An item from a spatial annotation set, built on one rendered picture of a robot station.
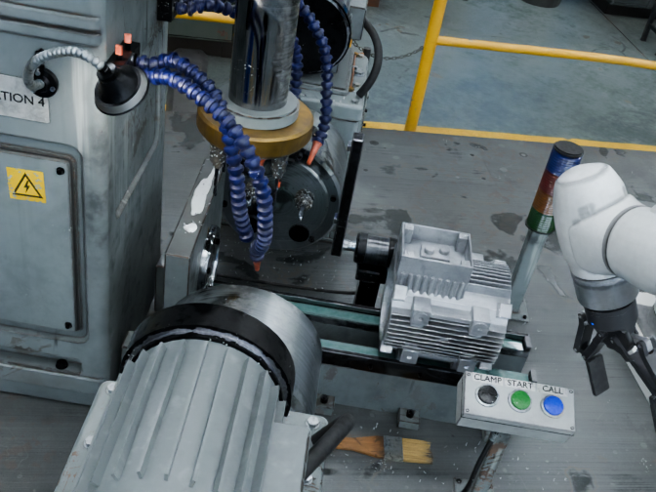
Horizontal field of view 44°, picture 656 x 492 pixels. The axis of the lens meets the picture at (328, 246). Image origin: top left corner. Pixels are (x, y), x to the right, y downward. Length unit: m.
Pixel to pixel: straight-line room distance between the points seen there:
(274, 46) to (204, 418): 0.61
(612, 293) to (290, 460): 0.61
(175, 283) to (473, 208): 1.08
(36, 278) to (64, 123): 0.28
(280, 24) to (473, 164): 1.30
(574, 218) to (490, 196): 1.11
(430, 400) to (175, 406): 0.83
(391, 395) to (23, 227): 0.70
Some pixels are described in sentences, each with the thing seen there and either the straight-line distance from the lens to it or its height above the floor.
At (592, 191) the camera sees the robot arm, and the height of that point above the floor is 1.39.
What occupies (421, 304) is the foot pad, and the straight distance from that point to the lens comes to 1.36.
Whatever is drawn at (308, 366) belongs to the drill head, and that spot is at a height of 1.11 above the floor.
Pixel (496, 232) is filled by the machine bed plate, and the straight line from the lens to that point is 2.10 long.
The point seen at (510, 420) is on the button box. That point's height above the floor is 1.05.
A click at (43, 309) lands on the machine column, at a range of 1.36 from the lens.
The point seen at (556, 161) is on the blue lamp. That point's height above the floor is 1.19.
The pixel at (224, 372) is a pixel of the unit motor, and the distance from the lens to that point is 0.78.
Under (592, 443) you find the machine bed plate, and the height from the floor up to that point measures 0.80.
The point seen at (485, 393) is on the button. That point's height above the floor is 1.07.
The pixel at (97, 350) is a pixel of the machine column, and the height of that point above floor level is 0.94.
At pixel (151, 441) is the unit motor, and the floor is 1.36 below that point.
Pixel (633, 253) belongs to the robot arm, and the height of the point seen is 1.37.
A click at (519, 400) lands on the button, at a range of 1.26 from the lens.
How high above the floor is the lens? 1.92
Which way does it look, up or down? 36 degrees down
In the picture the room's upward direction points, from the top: 11 degrees clockwise
